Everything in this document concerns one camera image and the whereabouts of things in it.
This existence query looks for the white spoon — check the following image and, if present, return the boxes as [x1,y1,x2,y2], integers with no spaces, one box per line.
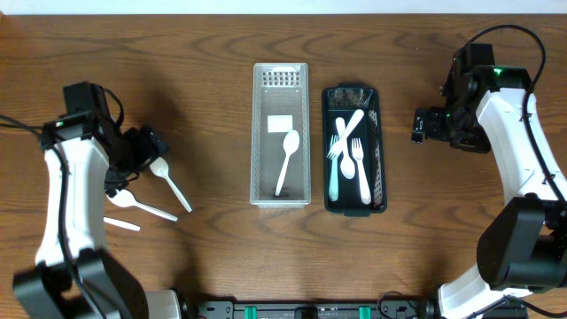
[104,216,141,231]
[107,189,178,222]
[335,117,355,180]
[275,130,300,197]

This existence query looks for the white fork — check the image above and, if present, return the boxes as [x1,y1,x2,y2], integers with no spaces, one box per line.
[351,138,372,205]
[327,109,364,160]

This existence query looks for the pale green plastic fork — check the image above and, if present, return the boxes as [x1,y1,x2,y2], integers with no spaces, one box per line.
[328,158,339,202]

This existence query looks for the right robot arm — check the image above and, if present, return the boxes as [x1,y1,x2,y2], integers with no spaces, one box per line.
[411,43,566,318]

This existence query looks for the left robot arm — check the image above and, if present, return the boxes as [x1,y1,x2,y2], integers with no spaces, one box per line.
[12,82,183,318]

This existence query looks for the black plastic basket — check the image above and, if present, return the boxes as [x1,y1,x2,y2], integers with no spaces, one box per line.
[322,83,387,217]

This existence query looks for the clear plastic basket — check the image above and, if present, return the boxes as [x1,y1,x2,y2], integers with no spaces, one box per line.
[250,63,311,208]

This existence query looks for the white label in basket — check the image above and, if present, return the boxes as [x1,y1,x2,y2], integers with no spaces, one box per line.
[267,115,293,133]

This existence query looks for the right black cable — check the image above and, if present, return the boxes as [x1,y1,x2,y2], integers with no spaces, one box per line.
[464,24,567,205]

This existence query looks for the black cable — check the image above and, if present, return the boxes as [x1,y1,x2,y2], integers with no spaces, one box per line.
[0,113,107,319]
[464,24,567,205]

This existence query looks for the left black cable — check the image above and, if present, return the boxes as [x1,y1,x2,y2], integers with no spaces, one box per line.
[0,113,107,319]

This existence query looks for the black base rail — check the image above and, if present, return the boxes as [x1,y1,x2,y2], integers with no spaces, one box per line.
[181,295,443,319]

